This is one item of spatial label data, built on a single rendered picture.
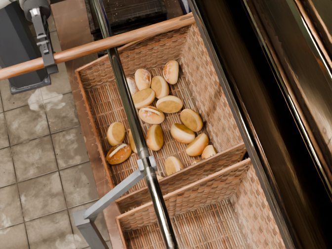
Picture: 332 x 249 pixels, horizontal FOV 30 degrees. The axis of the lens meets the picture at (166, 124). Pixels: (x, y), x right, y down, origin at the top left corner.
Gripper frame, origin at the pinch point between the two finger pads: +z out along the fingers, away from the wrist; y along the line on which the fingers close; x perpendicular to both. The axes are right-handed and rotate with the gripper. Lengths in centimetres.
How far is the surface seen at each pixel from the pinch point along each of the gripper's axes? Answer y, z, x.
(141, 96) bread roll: 55, -14, -23
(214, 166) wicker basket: 45, 27, -39
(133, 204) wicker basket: 53, 27, -10
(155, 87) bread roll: 57, -16, -29
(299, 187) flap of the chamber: -21, 64, -45
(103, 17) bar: 2.3, -10.7, -17.7
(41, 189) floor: 120, -20, 31
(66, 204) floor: 120, -9, 21
